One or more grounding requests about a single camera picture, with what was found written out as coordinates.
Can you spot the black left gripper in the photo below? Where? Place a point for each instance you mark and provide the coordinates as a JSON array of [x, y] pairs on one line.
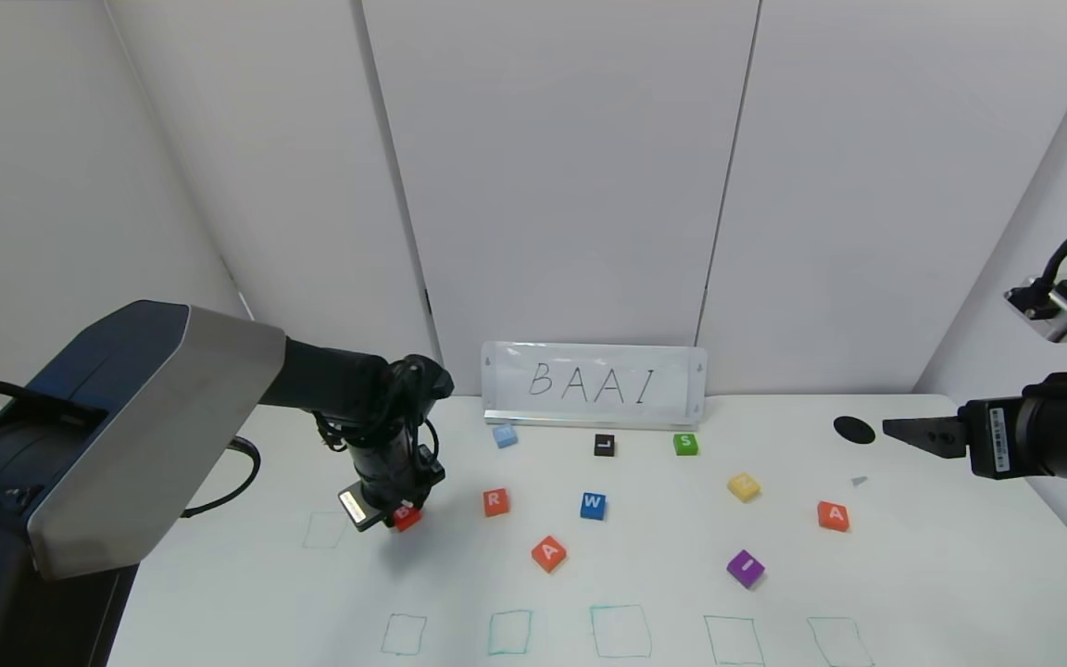
[[357, 508]]

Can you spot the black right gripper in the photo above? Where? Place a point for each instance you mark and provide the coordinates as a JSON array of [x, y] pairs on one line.
[[996, 437]]

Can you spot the orange B letter block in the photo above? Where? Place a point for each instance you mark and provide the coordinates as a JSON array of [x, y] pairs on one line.
[[407, 518]]

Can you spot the orange A letter block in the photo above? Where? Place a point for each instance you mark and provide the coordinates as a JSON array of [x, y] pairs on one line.
[[549, 554], [834, 516]]

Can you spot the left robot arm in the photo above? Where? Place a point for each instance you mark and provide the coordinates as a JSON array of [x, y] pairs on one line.
[[126, 417]]

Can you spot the white BAAI sign card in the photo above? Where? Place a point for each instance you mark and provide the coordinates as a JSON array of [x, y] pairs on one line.
[[594, 384]]

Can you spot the black round table grommet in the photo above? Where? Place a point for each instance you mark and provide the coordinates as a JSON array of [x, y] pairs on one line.
[[854, 430]]

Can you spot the orange R letter block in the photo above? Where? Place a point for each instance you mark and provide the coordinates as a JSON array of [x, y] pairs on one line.
[[496, 503]]

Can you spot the light blue letter block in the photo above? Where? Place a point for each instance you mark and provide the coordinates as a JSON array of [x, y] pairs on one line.
[[506, 436]]

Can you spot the blue W letter block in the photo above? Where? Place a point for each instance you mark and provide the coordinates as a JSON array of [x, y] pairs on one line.
[[593, 506]]

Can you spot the yellow Z letter block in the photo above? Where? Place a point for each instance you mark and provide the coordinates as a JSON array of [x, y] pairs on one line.
[[744, 487]]

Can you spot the black L letter block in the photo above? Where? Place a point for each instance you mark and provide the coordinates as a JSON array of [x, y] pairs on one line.
[[604, 446]]

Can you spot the purple I letter block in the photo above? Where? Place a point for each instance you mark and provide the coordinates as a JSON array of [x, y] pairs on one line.
[[746, 568]]

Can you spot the green S letter block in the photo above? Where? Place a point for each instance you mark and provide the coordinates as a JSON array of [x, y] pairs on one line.
[[685, 445]]

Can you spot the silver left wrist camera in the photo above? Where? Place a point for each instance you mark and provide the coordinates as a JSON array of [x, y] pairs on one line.
[[360, 508]]

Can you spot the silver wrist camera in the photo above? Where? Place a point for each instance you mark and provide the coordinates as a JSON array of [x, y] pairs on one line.
[[360, 508], [1057, 310]]

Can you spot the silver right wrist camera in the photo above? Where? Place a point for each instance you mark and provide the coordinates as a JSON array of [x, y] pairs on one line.
[[1057, 310]]

